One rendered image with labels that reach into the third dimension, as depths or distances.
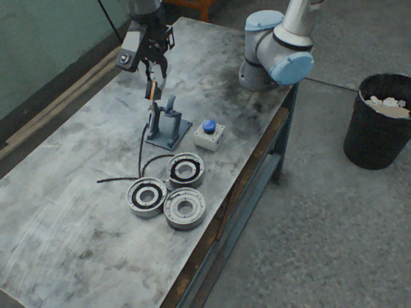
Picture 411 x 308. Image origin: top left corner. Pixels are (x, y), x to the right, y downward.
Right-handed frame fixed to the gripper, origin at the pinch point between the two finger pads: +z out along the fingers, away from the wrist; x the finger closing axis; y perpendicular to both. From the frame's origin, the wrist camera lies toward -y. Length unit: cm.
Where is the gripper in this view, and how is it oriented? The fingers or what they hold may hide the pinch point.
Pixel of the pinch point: (154, 86)
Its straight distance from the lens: 92.2
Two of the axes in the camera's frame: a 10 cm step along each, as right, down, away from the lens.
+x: -8.9, -3.1, 3.3
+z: 0.6, 6.3, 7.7
